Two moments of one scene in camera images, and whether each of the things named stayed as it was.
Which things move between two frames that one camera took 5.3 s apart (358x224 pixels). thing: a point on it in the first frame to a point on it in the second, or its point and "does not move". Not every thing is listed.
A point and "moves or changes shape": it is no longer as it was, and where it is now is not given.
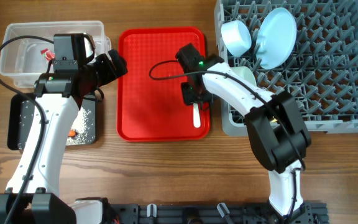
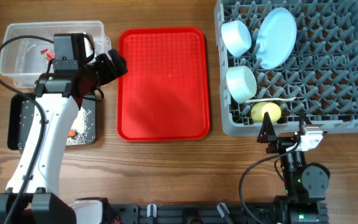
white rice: x=82 y=124 does not move
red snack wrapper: x=47 y=54 does not move
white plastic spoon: x=196 y=116 moves or changes shape
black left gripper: x=110 y=74 does not move
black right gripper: x=192 y=96 to x=282 y=146
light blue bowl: x=237 y=37 does not move
